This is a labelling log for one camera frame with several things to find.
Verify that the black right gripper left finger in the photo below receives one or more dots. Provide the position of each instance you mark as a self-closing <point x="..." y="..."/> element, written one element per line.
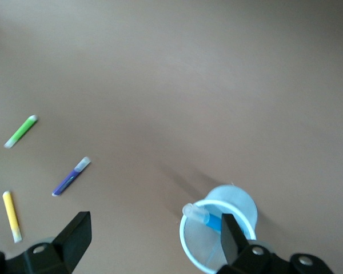
<point x="74" y="242"/>

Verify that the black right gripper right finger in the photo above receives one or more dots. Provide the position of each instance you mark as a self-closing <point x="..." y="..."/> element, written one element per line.
<point x="233" y="242"/>

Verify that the blue highlighter marker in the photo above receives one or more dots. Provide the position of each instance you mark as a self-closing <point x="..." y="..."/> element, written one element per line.
<point x="208" y="218"/>

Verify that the blue mesh cup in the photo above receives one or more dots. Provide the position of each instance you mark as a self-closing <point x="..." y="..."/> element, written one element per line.
<point x="200" y="248"/>

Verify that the purple highlighter marker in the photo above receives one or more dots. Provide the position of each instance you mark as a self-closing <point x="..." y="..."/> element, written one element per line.
<point x="70" y="178"/>

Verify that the yellow highlighter marker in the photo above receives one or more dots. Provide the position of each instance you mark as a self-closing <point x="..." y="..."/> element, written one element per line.
<point x="11" y="214"/>

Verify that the green highlighter marker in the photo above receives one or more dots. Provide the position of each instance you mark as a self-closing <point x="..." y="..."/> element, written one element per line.
<point x="21" y="131"/>

